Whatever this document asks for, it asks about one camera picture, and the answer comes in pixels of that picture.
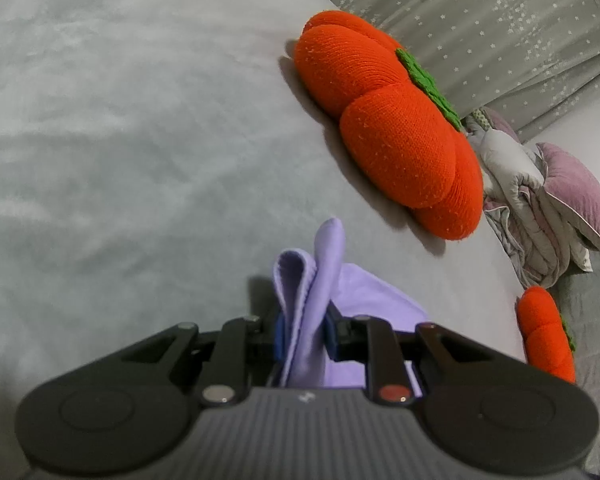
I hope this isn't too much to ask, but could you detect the purple pillow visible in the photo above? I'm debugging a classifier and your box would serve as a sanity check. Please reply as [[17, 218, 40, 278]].
[[535, 141, 600, 263]]

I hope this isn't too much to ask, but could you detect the dark grey textured blanket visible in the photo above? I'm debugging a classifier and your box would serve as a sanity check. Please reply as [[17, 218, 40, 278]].
[[550, 250, 600, 480]]

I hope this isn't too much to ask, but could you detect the grey bed cover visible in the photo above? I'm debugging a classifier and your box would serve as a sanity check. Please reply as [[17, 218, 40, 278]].
[[0, 0, 556, 480]]

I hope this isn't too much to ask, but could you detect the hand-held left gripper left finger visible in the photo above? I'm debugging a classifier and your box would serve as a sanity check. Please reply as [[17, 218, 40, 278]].
[[120, 312, 286, 407]]

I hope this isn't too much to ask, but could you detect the orange pumpkin cushion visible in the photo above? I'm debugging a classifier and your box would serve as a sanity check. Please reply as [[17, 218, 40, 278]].
[[293, 10, 483, 241], [516, 286, 577, 385]]

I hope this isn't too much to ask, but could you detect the folded grey quilt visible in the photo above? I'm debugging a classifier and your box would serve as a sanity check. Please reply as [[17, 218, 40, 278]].
[[462, 110, 593, 290]]

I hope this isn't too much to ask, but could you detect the purple garment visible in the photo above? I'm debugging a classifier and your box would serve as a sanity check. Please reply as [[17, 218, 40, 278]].
[[272, 217, 428, 389]]

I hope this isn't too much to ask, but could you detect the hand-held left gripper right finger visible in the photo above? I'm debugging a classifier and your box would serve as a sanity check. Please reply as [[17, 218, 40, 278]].
[[325, 302, 496, 407]]

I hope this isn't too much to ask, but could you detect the grey star-print curtain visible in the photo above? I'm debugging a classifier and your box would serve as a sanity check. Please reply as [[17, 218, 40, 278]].
[[290, 0, 600, 143]]

